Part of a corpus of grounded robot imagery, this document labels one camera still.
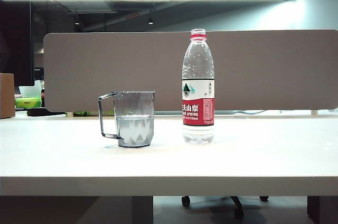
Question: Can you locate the dark table leg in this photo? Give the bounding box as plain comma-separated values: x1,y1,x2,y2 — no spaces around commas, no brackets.
306,195,338,224

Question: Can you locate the green tissue box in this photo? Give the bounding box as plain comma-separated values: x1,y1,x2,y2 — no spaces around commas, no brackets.
15,97,42,109

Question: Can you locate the black office chair base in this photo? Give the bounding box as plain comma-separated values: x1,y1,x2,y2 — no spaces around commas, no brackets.
181,195,270,220

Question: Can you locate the grey table leg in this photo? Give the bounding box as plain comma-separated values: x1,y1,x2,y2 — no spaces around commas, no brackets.
132,195,154,224

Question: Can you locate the white tissue paper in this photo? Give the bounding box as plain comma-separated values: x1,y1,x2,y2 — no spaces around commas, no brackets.
18,80,45,98

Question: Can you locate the dark computer monitor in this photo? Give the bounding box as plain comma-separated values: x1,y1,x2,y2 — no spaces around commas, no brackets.
0,0,35,87

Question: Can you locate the clear mineral water bottle red label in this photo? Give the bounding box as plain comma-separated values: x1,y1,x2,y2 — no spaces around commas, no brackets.
182,28,216,146

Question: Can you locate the flat black desk object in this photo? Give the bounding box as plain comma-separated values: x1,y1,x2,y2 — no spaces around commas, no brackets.
26,108,66,117

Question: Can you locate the bright green package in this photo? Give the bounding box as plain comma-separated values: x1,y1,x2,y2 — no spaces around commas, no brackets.
73,110,115,117

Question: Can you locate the grey transparent plastic mug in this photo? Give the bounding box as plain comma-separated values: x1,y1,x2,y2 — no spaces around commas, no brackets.
98,90,156,148

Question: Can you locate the brown cardboard box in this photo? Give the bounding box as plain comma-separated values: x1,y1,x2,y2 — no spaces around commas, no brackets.
0,72,16,119

